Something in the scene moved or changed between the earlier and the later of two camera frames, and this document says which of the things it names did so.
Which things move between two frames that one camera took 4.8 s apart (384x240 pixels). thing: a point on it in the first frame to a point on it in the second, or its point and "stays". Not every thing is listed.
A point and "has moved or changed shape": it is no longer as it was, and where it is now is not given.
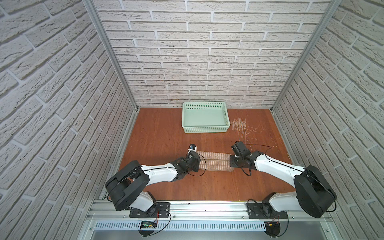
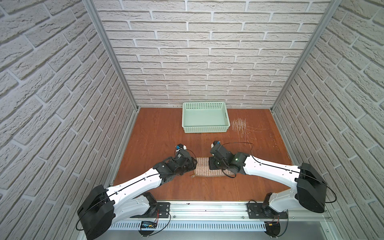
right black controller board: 273,228 stays
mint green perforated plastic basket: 205,117 stays
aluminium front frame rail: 105,211 stays
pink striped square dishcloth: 215,161 has moved or changed shape
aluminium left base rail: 123,145 stays
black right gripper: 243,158 to 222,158
